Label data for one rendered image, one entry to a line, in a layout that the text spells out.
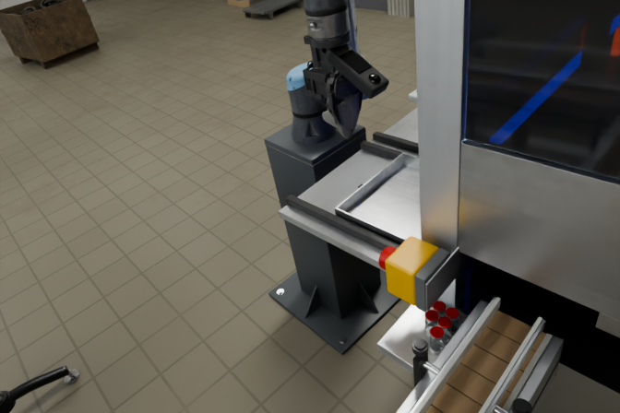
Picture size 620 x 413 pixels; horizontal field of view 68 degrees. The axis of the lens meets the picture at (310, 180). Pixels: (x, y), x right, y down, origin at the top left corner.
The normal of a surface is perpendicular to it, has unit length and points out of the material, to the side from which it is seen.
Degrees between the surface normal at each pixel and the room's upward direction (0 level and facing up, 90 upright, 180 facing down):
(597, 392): 90
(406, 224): 0
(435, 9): 90
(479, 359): 0
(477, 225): 90
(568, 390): 90
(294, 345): 0
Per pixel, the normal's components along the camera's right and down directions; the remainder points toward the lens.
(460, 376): -0.16, -0.81
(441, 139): -0.68, 0.50
